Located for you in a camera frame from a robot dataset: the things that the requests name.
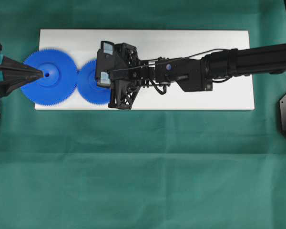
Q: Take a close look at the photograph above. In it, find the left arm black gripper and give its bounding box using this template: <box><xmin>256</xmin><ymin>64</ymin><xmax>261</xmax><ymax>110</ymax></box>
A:
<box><xmin>0</xmin><ymin>43</ymin><xmax>43</xmax><ymax>97</ymax></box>

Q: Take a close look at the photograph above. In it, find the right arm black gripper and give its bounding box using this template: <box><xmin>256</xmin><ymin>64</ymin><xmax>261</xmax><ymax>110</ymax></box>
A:
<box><xmin>96</xmin><ymin>41</ymin><xmax>155</xmax><ymax>110</ymax></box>

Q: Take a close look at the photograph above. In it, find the small blue gear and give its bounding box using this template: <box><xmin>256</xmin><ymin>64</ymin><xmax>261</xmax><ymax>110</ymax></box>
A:
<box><xmin>77</xmin><ymin>60</ymin><xmax>110</xmax><ymax>105</ymax></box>

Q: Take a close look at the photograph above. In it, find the large blue gear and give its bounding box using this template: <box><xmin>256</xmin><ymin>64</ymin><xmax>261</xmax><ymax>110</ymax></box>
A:
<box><xmin>20</xmin><ymin>49</ymin><xmax>78</xmax><ymax>105</ymax></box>

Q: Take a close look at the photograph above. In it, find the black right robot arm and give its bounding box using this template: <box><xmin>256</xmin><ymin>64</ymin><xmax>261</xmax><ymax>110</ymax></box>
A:
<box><xmin>95</xmin><ymin>1</ymin><xmax>286</xmax><ymax>110</ymax></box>

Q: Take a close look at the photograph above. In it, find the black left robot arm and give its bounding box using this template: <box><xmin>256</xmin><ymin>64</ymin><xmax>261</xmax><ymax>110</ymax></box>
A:
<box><xmin>0</xmin><ymin>44</ymin><xmax>43</xmax><ymax>118</ymax></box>

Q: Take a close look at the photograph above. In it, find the green table cloth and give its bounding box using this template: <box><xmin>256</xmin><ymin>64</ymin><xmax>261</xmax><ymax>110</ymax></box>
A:
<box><xmin>0</xmin><ymin>0</ymin><xmax>286</xmax><ymax>229</ymax></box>

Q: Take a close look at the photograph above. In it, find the white rectangular board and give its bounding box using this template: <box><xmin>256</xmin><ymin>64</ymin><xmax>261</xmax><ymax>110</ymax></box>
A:
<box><xmin>39</xmin><ymin>29</ymin><xmax>255</xmax><ymax>110</ymax></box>

